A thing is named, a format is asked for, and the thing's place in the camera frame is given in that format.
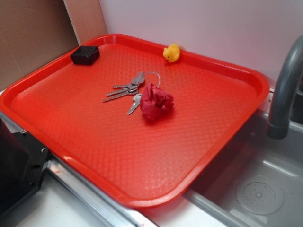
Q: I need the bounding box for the grey toy faucet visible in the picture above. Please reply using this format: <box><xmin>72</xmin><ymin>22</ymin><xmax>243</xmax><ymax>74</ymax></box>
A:
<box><xmin>267</xmin><ymin>36</ymin><xmax>303</xmax><ymax>140</ymax></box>

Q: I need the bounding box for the silver key single right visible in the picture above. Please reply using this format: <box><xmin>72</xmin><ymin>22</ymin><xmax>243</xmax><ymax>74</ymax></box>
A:
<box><xmin>127</xmin><ymin>94</ymin><xmax>142</xmax><ymax>115</ymax></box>

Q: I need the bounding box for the red plastic tray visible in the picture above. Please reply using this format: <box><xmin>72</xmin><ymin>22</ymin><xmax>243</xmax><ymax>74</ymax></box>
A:
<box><xmin>0</xmin><ymin>34</ymin><xmax>269</xmax><ymax>208</ymax></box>

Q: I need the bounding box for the crumpled red paper ball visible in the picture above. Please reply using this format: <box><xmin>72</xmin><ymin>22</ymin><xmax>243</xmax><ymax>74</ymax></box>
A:
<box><xmin>140</xmin><ymin>83</ymin><xmax>174</xmax><ymax>121</ymax></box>

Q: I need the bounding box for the thin wire key ring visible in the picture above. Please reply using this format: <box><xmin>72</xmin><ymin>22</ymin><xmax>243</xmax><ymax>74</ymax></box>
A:
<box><xmin>137</xmin><ymin>71</ymin><xmax>161</xmax><ymax>87</ymax></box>

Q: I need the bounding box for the yellow rubber duck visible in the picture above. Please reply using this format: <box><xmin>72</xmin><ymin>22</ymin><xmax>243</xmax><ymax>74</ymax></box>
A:
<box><xmin>162</xmin><ymin>44</ymin><xmax>180</xmax><ymax>63</ymax></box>

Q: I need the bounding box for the brown cardboard panel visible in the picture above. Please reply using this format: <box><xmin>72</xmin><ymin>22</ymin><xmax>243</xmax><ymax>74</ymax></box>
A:
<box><xmin>0</xmin><ymin>0</ymin><xmax>78</xmax><ymax>90</ymax></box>

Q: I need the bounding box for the black rectangular box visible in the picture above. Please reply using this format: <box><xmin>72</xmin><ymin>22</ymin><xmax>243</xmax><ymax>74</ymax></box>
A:
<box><xmin>71</xmin><ymin>45</ymin><xmax>100</xmax><ymax>65</ymax></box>

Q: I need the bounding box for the silver key upper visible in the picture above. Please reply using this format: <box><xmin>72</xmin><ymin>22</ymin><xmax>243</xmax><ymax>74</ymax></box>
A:
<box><xmin>112</xmin><ymin>75</ymin><xmax>145</xmax><ymax>89</ymax></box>

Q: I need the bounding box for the light wooden board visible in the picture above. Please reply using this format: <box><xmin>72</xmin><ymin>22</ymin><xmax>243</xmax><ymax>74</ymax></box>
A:
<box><xmin>63</xmin><ymin>0</ymin><xmax>107</xmax><ymax>45</ymax></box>

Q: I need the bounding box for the silver key middle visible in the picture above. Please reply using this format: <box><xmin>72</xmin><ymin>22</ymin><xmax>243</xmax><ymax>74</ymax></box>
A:
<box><xmin>106</xmin><ymin>85</ymin><xmax>138</xmax><ymax>96</ymax></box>

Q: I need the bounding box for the grey plastic sink basin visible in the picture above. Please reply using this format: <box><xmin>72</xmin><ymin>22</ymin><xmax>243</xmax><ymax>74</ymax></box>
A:
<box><xmin>184</xmin><ymin>111</ymin><xmax>303</xmax><ymax>227</ymax></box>

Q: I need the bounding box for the silver key lower long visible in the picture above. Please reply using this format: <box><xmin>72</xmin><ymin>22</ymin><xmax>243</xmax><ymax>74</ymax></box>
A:
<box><xmin>103</xmin><ymin>90</ymin><xmax>138</xmax><ymax>102</ymax></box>

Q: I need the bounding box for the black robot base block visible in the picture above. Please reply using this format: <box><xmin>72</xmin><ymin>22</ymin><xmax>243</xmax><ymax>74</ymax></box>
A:
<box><xmin>0</xmin><ymin>121</ymin><xmax>50</xmax><ymax>218</ymax></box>

